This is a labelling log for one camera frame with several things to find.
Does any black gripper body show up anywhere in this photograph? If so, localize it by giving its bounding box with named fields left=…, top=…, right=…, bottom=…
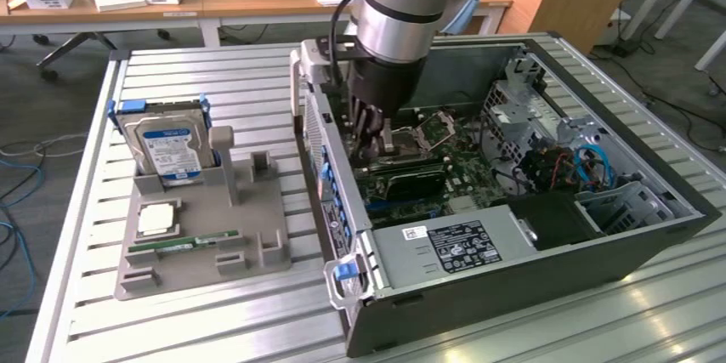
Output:
left=346, top=56, right=428, bottom=120

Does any black graphics card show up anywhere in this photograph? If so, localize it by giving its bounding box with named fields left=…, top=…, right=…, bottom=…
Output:
left=374, top=166, right=450, bottom=203

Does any CPU socket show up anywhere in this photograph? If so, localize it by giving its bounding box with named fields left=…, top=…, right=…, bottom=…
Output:
left=390, top=127, right=433, bottom=164

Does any metal socket cover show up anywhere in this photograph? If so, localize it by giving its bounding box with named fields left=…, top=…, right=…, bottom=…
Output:
left=417, top=111, right=458, bottom=152

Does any blue expansion slot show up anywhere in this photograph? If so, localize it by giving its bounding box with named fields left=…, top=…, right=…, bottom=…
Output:
left=362, top=192, right=444, bottom=213

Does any green motherboard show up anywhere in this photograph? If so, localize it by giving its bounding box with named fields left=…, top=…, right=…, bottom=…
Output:
left=331, top=97, right=516, bottom=230

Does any silver metal disk bay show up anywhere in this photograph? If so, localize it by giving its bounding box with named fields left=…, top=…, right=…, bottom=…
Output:
left=573, top=180, right=680, bottom=236
left=481, top=55, right=572, bottom=171

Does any grey power supply unit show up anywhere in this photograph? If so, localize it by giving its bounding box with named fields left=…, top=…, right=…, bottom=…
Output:
left=372, top=204, right=538, bottom=290

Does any grey plastic parts rack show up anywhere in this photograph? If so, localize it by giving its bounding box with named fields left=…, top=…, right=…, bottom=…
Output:
left=113, top=124, right=297, bottom=303

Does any hard disk in blue caddy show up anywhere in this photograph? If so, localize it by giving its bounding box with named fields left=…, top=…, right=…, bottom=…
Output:
left=106, top=98, right=222, bottom=188

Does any black plastic shroud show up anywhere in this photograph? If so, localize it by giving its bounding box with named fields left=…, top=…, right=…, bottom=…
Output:
left=490, top=190, right=606, bottom=252

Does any wooden cabinet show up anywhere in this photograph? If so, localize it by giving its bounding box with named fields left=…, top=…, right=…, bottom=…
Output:
left=481, top=0, right=652, bottom=54

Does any green RAM stick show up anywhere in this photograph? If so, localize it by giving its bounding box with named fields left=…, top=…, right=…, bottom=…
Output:
left=127, top=230, right=239, bottom=253

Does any silver CPU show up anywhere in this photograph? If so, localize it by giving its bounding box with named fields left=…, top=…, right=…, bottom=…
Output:
left=138, top=205, right=178, bottom=236

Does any black power strip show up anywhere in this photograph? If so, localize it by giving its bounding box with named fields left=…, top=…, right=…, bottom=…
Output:
left=593, top=42, right=637, bottom=58

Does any black open PC case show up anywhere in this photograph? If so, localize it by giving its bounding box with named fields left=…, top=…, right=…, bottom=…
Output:
left=289, top=37, right=724, bottom=359

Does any wooden desk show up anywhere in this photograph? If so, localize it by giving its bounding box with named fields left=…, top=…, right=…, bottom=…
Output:
left=0, top=0, right=516, bottom=48

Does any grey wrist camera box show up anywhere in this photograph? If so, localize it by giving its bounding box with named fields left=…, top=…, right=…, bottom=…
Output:
left=299, top=37, right=360, bottom=83

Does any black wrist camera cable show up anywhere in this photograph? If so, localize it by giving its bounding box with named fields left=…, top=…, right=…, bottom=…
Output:
left=329, top=0, right=370, bottom=83

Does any red wire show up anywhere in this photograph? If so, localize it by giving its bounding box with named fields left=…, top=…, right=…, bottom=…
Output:
left=554, top=152, right=574, bottom=188

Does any blue wire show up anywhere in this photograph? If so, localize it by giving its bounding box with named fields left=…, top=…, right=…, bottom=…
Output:
left=573, top=145, right=618, bottom=190

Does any white floor cable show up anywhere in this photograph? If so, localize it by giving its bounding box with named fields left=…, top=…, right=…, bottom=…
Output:
left=0, top=132, right=87, bottom=158

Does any blue floor cable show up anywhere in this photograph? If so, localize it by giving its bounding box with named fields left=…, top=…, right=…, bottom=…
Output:
left=0, top=158, right=45, bottom=318

